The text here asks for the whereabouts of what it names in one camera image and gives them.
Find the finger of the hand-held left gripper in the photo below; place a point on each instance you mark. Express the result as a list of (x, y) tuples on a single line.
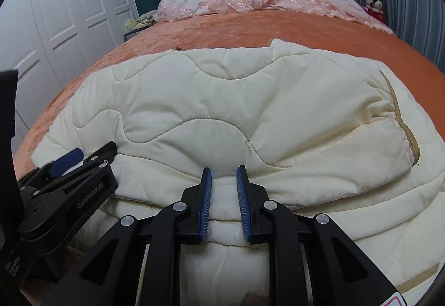
[(66, 160), (100, 154)]

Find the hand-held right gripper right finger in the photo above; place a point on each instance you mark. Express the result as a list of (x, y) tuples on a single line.
[(242, 205)]

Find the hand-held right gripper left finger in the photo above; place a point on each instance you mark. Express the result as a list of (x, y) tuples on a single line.
[(206, 205)]

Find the cream quilted coat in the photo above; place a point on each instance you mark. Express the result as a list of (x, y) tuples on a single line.
[(243, 101)]

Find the dark nightstand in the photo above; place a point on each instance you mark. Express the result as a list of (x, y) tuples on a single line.
[(131, 35)]

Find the beige cloth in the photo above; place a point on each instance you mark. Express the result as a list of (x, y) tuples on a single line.
[(144, 20)]

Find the white wardrobe doors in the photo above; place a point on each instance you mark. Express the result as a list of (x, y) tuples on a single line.
[(52, 14)]

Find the orange bedspread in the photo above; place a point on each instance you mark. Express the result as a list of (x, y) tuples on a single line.
[(226, 27)]

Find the stuffed toy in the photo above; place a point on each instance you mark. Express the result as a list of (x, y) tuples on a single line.
[(373, 5)]

